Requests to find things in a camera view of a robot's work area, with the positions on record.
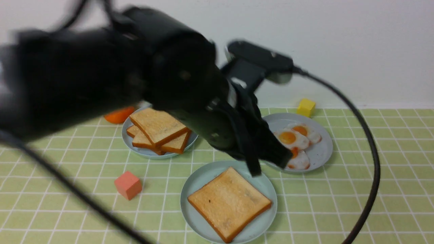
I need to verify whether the pink cube block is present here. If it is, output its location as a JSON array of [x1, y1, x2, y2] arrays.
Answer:
[[114, 170, 142, 201]]

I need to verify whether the fried egg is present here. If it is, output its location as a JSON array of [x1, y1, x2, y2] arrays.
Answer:
[[285, 122, 322, 145], [287, 148, 310, 170], [273, 129, 310, 150]]

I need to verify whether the green checkered tablecloth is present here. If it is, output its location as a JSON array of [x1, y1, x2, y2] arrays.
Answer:
[[0, 108, 434, 244]]

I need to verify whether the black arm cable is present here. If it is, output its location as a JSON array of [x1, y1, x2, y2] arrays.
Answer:
[[0, 130, 153, 244]]

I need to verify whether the light blue centre plate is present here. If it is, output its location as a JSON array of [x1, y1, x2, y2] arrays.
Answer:
[[180, 161, 277, 244]]

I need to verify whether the fried egg front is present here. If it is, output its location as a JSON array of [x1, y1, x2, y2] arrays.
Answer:
[[273, 129, 310, 150]]

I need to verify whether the light blue bread plate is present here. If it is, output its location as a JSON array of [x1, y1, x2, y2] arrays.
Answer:
[[122, 118, 198, 160]]

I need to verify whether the fried egg back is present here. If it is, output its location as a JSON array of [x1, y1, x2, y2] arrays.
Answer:
[[285, 122, 322, 145]]

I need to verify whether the yellow cube block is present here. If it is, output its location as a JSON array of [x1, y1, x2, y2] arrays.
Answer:
[[296, 98, 316, 118]]

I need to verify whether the toast slice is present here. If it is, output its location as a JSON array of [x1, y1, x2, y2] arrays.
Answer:
[[188, 167, 272, 244], [129, 107, 191, 147], [126, 125, 166, 156], [132, 131, 191, 155]]

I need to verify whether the orange fruit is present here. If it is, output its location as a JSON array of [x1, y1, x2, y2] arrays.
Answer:
[[104, 106, 136, 124]]

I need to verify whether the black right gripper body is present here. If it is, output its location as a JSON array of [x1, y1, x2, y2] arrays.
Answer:
[[170, 82, 268, 160]]

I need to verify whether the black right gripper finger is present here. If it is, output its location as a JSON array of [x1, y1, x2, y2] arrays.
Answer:
[[258, 126, 293, 169], [234, 125, 262, 177]]

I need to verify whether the grey egg plate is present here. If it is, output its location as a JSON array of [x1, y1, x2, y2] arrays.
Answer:
[[263, 113, 334, 174]]

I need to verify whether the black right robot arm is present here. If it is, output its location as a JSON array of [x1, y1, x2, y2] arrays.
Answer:
[[1, 7, 293, 176]]

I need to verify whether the black camera cable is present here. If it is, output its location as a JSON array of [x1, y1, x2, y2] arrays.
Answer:
[[292, 66, 381, 244]]

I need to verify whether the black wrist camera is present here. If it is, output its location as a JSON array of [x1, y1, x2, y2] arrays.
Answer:
[[220, 40, 294, 93]]

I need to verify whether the fried egg lower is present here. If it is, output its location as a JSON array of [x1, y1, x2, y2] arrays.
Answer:
[[287, 148, 310, 170]]

